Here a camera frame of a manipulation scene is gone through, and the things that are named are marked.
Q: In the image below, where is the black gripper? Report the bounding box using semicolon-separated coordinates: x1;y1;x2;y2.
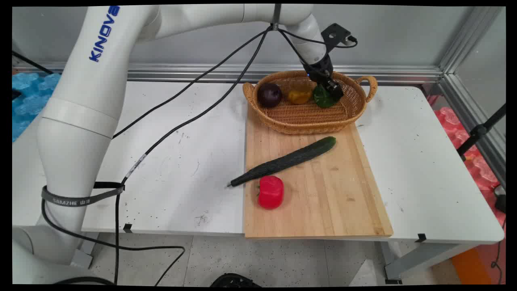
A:
302;55;345;101

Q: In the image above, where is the grey metal table leg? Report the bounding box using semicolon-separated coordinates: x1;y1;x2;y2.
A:
71;232;100;270
380;240;482;284

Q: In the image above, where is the long dark green cucumber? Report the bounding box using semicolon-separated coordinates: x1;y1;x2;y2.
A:
227;136;337;188

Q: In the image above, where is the red bell pepper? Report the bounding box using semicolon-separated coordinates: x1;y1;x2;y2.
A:
257;175;285;210

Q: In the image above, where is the woven wicker basket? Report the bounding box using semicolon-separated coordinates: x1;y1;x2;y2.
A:
242;71;378;135

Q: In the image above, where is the black tripod stand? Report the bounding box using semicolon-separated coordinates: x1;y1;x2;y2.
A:
456;103;506;161

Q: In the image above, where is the short black camera cable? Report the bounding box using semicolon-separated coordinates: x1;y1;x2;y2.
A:
277;27;358;65

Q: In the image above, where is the black cable with white label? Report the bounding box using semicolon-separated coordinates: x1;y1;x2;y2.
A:
114;28;270;285

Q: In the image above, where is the red foam mat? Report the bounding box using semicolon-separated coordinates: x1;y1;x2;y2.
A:
427;94;506;229

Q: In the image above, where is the thin black background cable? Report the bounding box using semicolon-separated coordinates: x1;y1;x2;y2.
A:
12;50;54;76

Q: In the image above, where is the wooden cutting board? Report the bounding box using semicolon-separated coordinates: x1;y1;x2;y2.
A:
244;106;394;239

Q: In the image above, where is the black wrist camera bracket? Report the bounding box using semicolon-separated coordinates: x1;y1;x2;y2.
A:
321;23;353;52

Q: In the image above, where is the black power adapter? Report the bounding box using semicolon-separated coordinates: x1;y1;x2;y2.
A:
494;185;506;214

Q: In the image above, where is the green bell pepper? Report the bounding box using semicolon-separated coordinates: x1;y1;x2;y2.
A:
313;84;337;108

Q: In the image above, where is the long black arm cable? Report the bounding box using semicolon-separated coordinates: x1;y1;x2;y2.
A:
112;25;276;139

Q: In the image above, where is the blue foam mat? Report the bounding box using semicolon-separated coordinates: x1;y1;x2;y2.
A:
12;72;62;142

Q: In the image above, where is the yellow bell pepper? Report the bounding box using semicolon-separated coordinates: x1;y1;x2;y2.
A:
288;83;314;105

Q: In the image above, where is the grey Samzhe cable strap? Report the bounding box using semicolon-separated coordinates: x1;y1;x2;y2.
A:
42;183;125;207

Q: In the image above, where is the dark purple round fruit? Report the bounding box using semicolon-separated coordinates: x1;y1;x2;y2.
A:
257;82;283;108

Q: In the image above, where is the black round floor object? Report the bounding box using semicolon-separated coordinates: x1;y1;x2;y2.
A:
210;273;263;287

